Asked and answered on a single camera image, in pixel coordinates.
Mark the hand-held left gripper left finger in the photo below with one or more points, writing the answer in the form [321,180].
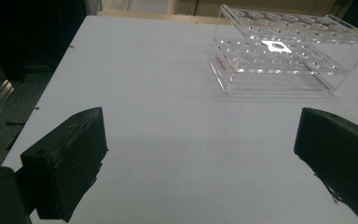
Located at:
[65,161]

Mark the clear acrylic tube rack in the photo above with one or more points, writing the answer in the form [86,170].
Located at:
[276,46]

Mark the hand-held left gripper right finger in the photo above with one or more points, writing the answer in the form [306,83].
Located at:
[338,149]

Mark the black curtain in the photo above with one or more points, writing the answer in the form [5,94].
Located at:
[28,31]

